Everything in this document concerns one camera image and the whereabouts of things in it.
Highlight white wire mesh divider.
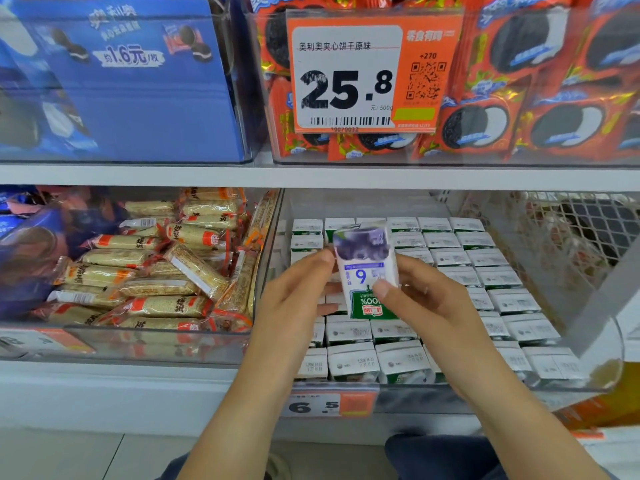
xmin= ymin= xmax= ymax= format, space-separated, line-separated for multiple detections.
xmin=529 ymin=191 xmax=640 ymax=288

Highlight pile of yellow wafer bars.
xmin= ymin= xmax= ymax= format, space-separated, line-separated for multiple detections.
xmin=33 ymin=187 xmax=283 ymax=332

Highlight person's right hand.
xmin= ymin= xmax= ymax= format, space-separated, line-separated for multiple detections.
xmin=370 ymin=251 xmax=503 ymax=388

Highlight stack of red cookie packets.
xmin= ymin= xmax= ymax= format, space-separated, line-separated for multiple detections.
xmin=249 ymin=0 xmax=640 ymax=166

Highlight person's right forearm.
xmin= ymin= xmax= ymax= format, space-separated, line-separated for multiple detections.
xmin=448 ymin=355 xmax=609 ymax=480

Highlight rows of white juice cartons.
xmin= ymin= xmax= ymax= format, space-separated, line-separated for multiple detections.
xmin=289 ymin=213 xmax=592 ymax=387

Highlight large white orange price tag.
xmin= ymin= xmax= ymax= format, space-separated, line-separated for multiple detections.
xmin=286 ymin=9 xmax=465 ymax=135

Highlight person's left forearm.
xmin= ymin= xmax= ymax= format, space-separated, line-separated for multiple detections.
xmin=176 ymin=369 xmax=301 ymax=480

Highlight person's blue jeans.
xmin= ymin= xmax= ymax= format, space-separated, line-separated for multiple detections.
xmin=153 ymin=431 xmax=503 ymax=480

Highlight pile of blue snack packets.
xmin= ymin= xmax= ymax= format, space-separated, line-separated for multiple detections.
xmin=0 ymin=187 xmax=128 ymax=318

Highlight yellow orange snack packet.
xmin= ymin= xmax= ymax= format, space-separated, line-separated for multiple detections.
xmin=559 ymin=363 xmax=640 ymax=432

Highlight clear plastic display bin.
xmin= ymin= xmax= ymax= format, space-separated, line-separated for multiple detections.
xmin=0 ymin=183 xmax=283 ymax=367
xmin=254 ymin=189 xmax=627 ymax=417

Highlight blue cardboard display box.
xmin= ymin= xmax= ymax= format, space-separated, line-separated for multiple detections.
xmin=0 ymin=0 xmax=263 ymax=165

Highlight faded orange price tag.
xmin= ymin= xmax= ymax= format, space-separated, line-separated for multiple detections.
xmin=0 ymin=323 xmax=97 ymax=357

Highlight blueberry juice carton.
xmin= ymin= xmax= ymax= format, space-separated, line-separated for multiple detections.
xmin=332 ymin=221 xmax=402 ymax=322

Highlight person's left hand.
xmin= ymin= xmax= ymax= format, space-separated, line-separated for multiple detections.
xmin=243 ymin=247 xmax=339 ymax=384

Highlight small orange price tag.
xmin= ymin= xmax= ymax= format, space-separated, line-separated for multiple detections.
xmin=281 ymin=387 xmax=380 ymax=419

